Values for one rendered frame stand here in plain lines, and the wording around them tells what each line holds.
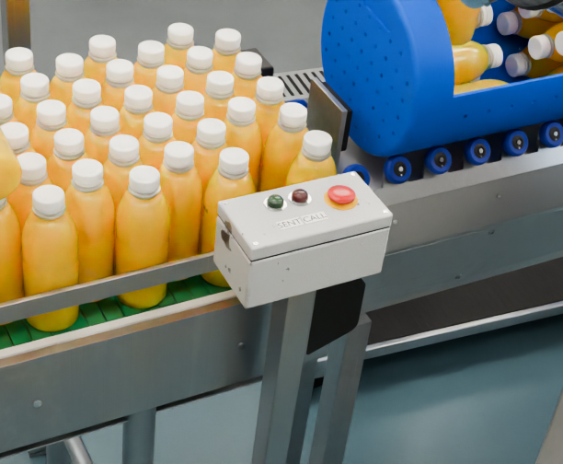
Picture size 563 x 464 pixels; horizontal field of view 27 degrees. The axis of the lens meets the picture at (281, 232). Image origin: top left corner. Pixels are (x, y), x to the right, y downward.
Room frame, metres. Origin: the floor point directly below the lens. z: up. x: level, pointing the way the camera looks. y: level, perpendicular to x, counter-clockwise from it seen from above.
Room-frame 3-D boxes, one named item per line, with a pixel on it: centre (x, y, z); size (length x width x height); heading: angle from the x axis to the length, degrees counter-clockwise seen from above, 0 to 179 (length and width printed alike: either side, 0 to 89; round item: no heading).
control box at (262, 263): (1.15, -0.03, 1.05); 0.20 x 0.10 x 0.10; 122
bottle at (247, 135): (1.36, 0.08, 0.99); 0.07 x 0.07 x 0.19
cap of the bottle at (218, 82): (1.43, 0.12, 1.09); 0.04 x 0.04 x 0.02
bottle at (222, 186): (1.24, 0.07, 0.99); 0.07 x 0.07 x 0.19
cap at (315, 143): (1.30, -0.03, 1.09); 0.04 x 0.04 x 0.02
